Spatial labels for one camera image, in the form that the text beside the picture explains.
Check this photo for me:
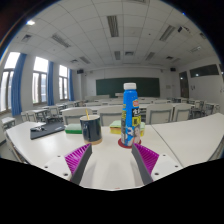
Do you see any black laptop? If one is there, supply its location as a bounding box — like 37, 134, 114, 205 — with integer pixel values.
29, 121, 66, 140

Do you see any green and white case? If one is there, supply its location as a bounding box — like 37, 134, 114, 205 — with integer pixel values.
64, 123, 83, 135

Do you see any blue drink bottle white cap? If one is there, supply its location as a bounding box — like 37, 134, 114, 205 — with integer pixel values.
120, 82, 142, 148

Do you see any group of white classroom desks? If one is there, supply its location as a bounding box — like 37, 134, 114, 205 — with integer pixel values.
1, 94, 221, 129

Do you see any dark blue mug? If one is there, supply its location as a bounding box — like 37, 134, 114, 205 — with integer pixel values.
79, 114, 103, 146

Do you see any bright classroom window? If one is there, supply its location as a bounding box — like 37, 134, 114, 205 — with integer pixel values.
58, 64, 70, 101
32, 56, 49, 105
0, 51, 21, 113

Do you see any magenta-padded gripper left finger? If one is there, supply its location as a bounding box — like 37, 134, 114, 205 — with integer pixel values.
42, 143, 94, 186

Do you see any blue window curtain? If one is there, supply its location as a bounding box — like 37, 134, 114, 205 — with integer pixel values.
10, 52, 28, 117
68, 68, 75, 102
47, 60, 55, 107

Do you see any dark high wall window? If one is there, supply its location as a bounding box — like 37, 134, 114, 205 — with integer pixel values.
189, 63, 220, 79

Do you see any ceiling projector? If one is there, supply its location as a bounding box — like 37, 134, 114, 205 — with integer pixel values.
177, 25, 193, 35

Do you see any dark classroom door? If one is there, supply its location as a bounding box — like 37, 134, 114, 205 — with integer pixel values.
178, 70, 190, 99

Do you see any group of white classroom chairs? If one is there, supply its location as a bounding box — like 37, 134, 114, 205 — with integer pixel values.
19, 95, 224, 126

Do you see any group of ceiling light panels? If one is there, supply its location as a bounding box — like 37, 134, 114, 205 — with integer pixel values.
21, 0, 208, 66

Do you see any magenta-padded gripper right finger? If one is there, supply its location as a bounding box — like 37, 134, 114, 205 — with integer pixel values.
130, 142, 184, 186

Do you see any dark green blackboard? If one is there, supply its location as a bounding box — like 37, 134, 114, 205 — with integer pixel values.
95, 77, 161, 98

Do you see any flat round red coaster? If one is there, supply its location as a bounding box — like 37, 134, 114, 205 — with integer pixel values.
117, 137, 143, 150

